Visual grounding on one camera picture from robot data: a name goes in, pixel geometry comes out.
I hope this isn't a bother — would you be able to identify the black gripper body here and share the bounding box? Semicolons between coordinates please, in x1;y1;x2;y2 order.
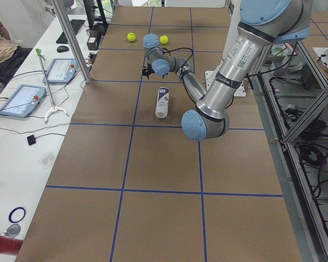
143;65;153;75

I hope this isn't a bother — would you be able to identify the yellow Wilson tennis ball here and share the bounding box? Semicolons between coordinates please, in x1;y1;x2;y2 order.
159;35;169;45

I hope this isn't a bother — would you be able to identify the white tennis ball can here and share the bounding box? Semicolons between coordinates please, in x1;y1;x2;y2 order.
155;87;169;118

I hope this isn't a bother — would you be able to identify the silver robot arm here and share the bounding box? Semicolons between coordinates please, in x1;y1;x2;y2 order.
143;1;313;141

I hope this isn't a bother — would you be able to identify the yellow Roland Garros tennis ball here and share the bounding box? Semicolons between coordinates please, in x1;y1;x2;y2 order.
127;32;136;43

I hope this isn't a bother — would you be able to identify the black box white label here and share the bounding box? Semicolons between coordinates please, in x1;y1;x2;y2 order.
86;24;107;51

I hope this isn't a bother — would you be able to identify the black keyboard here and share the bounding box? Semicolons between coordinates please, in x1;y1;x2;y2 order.
55;19;86;45

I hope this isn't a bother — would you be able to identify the far teach pendant tablet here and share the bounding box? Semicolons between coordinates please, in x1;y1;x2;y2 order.
46;58;78;85

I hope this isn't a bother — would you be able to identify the teach pendant tablet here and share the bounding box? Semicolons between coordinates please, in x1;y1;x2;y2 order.
46;58;78;85
0;84;46;118

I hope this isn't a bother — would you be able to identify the black monitor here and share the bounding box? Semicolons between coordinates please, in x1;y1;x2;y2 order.
83;0;108;32

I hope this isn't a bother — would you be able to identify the black computer mouse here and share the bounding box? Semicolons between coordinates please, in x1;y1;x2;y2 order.
56;45;69;53

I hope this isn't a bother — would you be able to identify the long reacher grabber stick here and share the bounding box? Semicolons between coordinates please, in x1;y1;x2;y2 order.
35;48;69;124

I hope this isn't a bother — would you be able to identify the near teach pendant tablet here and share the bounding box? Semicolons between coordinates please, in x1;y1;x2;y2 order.
0;84;46;118

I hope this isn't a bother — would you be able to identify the small black square pad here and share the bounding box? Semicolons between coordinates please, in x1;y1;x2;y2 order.
27;135;36;146

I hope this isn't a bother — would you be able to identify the seated person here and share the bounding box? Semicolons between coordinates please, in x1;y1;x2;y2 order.
0;20;32;86

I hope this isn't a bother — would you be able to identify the silver round lid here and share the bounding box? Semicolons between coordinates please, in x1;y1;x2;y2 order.
5;223;21;238

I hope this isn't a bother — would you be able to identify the red cylinder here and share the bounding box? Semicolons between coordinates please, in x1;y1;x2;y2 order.
0;235;23;255

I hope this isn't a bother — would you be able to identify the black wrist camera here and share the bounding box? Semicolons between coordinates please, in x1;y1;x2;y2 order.
142;68;151;79

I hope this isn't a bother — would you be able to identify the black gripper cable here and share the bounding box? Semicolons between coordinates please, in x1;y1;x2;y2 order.
161;46;195;77

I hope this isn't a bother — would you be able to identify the aluminium frame post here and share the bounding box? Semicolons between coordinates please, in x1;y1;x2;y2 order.
51;0;91;84

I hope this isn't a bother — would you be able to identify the white camera stand pedestal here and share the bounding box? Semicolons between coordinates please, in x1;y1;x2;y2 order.
204;70;247;98

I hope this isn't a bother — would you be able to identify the blue tape ring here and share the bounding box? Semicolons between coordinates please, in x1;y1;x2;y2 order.
8;206;26;223

